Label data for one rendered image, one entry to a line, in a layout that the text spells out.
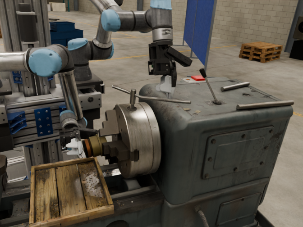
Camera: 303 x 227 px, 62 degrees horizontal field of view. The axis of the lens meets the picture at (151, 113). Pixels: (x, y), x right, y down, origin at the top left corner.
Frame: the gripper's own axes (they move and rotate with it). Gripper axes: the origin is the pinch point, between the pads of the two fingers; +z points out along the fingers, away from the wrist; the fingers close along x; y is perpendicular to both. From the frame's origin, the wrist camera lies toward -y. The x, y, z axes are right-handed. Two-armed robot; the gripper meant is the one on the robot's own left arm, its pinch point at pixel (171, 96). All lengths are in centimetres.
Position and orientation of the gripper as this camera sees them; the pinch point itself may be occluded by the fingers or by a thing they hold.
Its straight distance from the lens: 96.2
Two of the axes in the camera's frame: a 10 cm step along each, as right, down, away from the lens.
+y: -9.3, 1.1, -3.6
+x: 3.7, 1.0, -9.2
